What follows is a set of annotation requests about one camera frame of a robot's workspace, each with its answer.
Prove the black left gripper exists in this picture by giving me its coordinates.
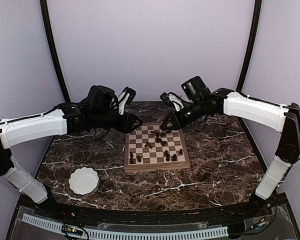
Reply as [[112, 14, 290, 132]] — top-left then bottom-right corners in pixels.
[[92, 110, 144, 134]]

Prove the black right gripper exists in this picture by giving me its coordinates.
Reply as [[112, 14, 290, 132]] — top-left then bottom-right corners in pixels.
[[161, 98, 206, 130]]

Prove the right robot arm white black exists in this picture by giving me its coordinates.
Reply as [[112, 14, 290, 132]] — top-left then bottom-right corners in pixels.
[[160, 88, 300, 217]]

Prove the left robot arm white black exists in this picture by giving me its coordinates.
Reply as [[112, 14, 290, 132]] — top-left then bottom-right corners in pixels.
[[0, 100, 143, 218]]

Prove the wooden chess board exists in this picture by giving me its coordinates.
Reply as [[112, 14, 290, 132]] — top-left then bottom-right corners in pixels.
[[124, 123, 191, 173]]

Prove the white fluted ceramic bowl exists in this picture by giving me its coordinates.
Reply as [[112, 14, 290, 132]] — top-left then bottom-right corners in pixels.
[[68, 166, 100, 196]]

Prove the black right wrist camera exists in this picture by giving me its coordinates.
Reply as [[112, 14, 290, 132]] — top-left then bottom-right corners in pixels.
[[181, 76, 211, 102]]

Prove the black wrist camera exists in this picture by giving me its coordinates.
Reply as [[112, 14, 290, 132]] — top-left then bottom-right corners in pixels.
[[87, 85, 115, 110], [181, 76, 211, 102]]

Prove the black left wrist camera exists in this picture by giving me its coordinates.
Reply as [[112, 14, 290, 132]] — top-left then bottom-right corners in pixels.
[[87, 85, 115, 110]]

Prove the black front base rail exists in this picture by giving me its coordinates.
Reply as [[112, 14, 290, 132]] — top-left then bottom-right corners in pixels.
[[17, 193, 288, 230]]

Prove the grey slotted cable duct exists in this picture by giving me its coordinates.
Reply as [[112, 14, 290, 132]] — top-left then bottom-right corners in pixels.
[[21, 213, 229, 240]]

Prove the black right frame post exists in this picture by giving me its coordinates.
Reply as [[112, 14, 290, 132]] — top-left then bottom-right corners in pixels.
[[236, 0, 262, 92]]

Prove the black frame post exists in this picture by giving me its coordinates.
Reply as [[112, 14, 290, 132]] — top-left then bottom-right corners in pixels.
[[39, 0, 71, 102], [236, 0, 262, 92]]

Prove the black left frame post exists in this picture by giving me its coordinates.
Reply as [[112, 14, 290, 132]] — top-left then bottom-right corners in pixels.
[[39, 0, 71, 102]]

